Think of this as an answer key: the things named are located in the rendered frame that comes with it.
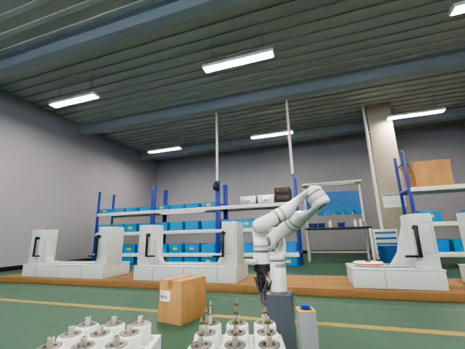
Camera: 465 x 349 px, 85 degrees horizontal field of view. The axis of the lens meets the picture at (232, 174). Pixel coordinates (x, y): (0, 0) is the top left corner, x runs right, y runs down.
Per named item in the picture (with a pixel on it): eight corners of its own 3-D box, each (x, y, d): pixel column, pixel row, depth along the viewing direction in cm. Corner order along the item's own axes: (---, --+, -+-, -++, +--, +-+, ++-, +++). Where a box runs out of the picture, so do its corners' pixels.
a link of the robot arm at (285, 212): (272, 204, 120) (281, 219, 116) (319, 180, 124) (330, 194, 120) (271, 212, 128) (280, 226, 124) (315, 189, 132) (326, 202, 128)
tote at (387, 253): (379, 265, 490) (376, 245, 499) (403, 265, 481) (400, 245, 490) (388, 269, 443) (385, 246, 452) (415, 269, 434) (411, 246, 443)
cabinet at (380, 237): (371, 260, 592) (367, 229, 608) (395, 260, 578) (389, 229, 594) (377, 262, 539) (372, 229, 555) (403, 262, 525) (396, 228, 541)
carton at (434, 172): (403, 191, 540) (398, 168, 552) (441, 189, 523) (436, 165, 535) (414, 187, 489) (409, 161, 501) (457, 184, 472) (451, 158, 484)
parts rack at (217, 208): (108, 261, 739) (114, 194, 785) (304, 262, 575) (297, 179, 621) (90, 263, 680) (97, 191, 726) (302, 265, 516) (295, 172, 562)
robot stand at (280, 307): (272, 345, 147) (269, 289, 154) (297, 347, 142) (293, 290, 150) (268, 356, 134) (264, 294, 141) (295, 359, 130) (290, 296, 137)
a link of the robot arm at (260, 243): (252, 251, 122) (254, 252, 114) (250, 219, 126) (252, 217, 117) (266, 251, 123) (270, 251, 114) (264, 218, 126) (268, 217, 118)
